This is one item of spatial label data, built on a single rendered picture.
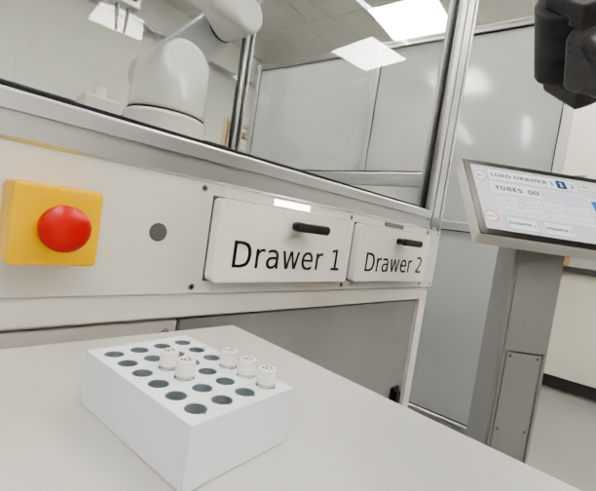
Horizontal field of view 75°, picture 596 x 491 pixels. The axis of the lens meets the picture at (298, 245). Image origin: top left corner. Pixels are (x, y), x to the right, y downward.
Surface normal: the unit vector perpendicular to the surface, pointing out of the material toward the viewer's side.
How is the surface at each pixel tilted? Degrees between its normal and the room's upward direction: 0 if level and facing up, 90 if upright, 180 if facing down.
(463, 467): 0
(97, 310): 90
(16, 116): 90
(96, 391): 90
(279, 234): 90
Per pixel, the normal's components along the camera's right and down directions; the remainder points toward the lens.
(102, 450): 0.15, -0.99
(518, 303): 0.03, 0.06
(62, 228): 0.67, 0.12
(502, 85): -0.61, -0.05
